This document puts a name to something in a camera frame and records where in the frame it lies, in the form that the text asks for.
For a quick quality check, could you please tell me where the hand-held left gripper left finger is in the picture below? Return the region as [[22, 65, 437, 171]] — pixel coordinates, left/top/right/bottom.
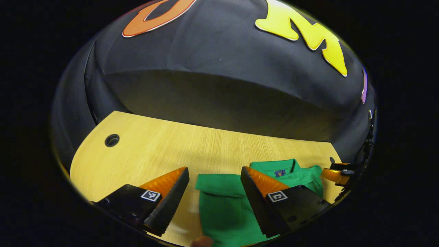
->
[[91, 167, 190, 238]]

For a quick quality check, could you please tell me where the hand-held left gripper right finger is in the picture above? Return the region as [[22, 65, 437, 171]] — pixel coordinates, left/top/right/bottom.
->
[[240, 166, 332, 239]]

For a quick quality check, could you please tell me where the green T-shirt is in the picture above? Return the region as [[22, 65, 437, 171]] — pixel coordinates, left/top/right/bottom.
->
[[195, 158, 325, 247]]

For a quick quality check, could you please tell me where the black backdrop cloth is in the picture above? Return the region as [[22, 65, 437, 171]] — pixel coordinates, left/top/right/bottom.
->
[[50, 0, 378, 172]]

